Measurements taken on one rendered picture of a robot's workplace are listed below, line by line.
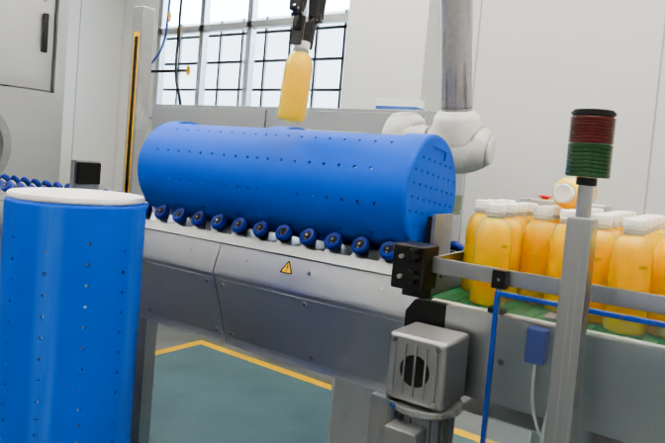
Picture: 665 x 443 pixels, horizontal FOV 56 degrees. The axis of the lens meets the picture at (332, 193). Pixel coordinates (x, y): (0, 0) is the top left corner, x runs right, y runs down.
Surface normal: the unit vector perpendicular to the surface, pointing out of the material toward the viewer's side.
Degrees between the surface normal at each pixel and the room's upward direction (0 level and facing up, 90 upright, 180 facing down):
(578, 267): 90
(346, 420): 90
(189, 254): 71
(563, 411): 90
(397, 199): 95
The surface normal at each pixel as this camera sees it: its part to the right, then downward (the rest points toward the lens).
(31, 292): -0.14, 0.04
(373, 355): -0.56, 0.32
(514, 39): -0.59, 0.00
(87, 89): 0.80, 0.10
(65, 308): 0.30, 0.07
